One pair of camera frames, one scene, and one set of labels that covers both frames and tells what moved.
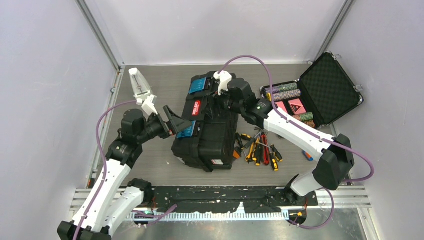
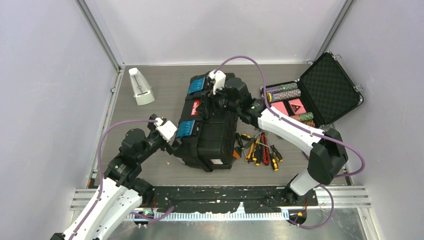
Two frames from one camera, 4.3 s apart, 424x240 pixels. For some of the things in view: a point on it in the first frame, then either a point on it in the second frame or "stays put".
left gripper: (176, 123) -> (170, 147)
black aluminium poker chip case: (325, 93) stays put
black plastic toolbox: (210, 141) stays put
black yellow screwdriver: (240, 141) stays put
